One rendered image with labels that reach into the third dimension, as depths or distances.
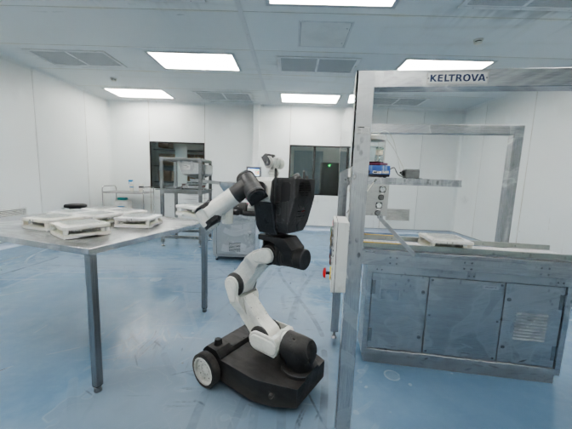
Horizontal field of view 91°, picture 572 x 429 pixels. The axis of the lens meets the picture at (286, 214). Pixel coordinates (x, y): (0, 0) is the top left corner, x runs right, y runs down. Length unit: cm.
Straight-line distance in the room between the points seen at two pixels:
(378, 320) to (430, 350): 38
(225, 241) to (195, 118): 387
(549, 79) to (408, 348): 163
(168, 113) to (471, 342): 697
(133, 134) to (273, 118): 336
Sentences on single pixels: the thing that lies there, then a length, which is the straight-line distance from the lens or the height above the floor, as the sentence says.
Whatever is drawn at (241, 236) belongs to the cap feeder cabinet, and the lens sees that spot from 409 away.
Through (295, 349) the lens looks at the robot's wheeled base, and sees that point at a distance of 166.
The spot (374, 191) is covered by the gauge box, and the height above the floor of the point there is 116.
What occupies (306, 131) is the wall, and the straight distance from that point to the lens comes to 686.
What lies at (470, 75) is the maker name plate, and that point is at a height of 159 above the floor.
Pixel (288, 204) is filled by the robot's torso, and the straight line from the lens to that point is 141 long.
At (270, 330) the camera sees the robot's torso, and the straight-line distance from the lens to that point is 178.
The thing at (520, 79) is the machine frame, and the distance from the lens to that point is 131.
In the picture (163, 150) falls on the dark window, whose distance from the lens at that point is 746.
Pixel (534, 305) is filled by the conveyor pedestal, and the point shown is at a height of 50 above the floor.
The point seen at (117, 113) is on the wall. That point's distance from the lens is 806.
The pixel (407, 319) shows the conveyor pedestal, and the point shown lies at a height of 33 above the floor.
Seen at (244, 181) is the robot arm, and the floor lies 120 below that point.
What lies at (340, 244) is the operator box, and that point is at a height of 99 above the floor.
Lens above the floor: 122
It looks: 7 degrees down
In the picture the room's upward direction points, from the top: 2 degrees clockwise
